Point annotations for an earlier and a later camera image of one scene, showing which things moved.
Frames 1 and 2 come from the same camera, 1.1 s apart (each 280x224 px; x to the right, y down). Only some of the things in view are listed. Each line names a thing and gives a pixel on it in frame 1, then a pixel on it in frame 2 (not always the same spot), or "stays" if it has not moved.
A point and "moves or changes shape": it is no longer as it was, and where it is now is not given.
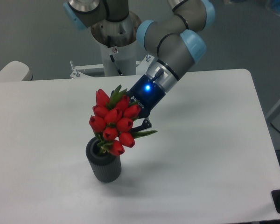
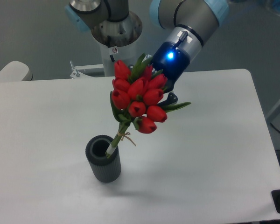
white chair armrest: (15, 71) stays
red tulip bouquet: (112, 122) moves or changes shape
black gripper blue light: (146, 93) to (173, 62)
